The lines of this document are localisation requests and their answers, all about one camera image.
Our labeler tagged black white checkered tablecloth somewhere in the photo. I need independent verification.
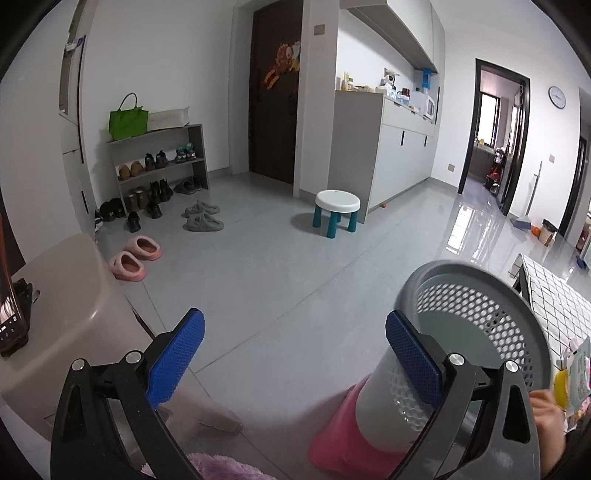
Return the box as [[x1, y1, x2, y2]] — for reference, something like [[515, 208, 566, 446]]
[[513, 254, 590, 373]]

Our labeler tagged white teal child stool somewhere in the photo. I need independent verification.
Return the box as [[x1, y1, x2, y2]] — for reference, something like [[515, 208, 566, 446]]
[[312, 190, 361, 239]]

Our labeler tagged yellow plastic lid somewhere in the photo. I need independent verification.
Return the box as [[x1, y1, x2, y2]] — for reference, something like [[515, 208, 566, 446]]
[[553, 370, 569, 410]]

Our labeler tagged grey shoe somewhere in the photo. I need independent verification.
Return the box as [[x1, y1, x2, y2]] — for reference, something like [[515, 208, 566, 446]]
[[183, 213, 224, 233], [181, 200, 221, 218]]

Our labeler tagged dark wooden door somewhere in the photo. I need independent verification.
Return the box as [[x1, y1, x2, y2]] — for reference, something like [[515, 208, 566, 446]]
[[249, 1, 304, 184]]

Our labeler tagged grey shoe front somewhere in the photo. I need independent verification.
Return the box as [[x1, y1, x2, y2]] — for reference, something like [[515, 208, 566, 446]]
[[183, 213, 224, 233]]

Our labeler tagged grey perforated laundry basket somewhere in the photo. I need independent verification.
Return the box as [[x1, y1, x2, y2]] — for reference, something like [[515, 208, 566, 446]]
[[356, 261, 552, 453]]

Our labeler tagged white microwave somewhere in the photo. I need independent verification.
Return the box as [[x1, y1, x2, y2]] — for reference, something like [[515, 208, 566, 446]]
[[410, 91, 436, 122]]

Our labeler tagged broom with blue dustpan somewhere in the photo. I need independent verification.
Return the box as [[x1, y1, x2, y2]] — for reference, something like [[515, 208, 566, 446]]
[[511, 162, 543, 231]]

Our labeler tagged grey sideboard cabinet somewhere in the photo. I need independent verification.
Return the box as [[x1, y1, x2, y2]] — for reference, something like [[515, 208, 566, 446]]
[[328, 91, 439, 223]]

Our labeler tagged grey shoe back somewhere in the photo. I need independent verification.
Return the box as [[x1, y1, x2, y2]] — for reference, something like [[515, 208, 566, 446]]
[[181, 200, 221, 218]]

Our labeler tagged white wet wipes packet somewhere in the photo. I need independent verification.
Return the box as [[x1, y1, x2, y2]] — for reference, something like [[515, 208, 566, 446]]
[[562, 337, 590, 415]]

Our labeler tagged person's right hand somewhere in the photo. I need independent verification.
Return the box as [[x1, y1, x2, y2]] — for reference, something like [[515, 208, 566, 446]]
[[529, 390, 566, 478]]

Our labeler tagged pink slipper far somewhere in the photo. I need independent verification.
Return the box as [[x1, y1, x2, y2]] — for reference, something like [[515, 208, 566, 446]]
[[124, 235, 162, 261]]

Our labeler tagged grey shoe rack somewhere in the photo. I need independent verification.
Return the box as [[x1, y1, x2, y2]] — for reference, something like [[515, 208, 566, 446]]
[[107, 124, 209, 208]]

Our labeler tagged green handbag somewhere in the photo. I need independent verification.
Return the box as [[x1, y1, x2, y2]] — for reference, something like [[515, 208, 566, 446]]
[[108, 92, 149, 141]]

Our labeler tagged small trash bin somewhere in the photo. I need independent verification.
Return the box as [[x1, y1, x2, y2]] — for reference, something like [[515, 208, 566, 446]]
[[538, 219, 558, 247]]

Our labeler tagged blue water dispenser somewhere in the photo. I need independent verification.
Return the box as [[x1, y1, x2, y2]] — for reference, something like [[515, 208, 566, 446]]
[[420, 68, 433, 94]]

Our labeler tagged round wall clock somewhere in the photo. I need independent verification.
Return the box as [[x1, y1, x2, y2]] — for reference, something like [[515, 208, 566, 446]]
[[548, 86, 567, 110]]

